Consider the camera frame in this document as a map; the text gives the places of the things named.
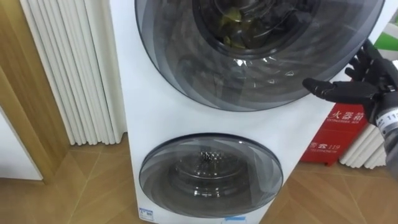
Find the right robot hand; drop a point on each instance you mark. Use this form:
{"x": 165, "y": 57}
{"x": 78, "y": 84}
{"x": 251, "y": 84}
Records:
{"x": 357, "y": 90}

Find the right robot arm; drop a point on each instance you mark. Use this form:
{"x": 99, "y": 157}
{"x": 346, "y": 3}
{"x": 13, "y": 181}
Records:
{"x": 390, "y": 133}

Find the wooden door frame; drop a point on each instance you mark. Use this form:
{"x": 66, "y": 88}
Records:
{"x": 28, "y": 93}

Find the white stacked washing machine tower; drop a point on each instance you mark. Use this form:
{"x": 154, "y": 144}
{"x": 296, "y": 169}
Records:
{"x": 174, "y": 102}

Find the red fire extinguisher box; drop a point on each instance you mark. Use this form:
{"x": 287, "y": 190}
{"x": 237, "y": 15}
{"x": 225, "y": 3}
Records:
{"x": 334, "y": 137}

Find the white pleated curtain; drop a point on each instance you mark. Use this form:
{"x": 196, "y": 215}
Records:
{"x": 363, "y": 149}
{"x": 77, "y": 68}

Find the green and yellow laundry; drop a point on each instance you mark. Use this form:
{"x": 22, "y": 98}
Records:
{"x": 233, "y": 28}

